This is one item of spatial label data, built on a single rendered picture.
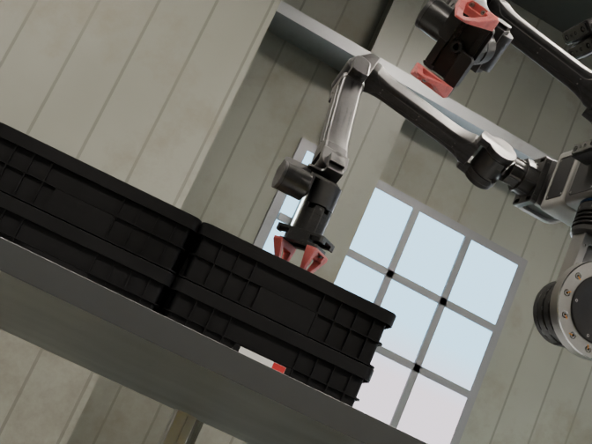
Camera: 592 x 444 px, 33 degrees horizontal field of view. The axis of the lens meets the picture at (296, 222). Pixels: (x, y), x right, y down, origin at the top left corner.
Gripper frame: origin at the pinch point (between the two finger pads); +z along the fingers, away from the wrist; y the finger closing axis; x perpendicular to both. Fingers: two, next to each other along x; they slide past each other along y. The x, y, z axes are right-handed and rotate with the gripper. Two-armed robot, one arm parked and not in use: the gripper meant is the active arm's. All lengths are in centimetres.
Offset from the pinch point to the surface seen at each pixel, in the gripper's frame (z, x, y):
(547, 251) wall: -118, 341, -49
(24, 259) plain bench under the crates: 20, -63, -3
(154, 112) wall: -68, 131, -153
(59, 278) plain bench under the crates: 20, -60, 1
